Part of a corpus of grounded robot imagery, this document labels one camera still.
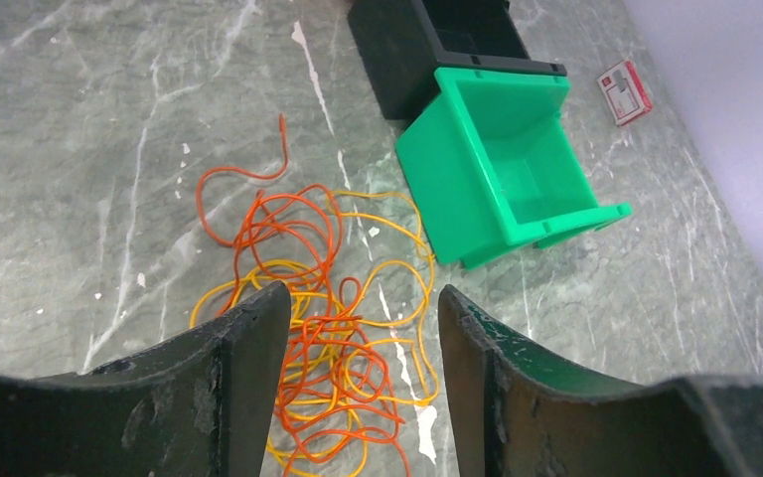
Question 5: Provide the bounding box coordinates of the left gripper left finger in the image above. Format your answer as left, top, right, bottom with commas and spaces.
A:
0, 282, 291, 476

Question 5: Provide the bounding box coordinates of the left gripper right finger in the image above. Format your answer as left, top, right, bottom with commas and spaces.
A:
438, 286, 763, 476

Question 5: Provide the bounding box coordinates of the green plastic bin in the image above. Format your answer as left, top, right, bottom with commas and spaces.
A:
395, 68, 632, 269

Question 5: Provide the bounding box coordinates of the small red white card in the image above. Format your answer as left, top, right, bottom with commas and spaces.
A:
596, 60, 653, 127

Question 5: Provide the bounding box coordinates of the black plastic bin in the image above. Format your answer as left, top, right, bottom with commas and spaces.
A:
348, 0, 567, 121

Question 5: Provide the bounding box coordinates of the orange thin cable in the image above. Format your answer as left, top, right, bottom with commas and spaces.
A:
196, 112, 412, 477

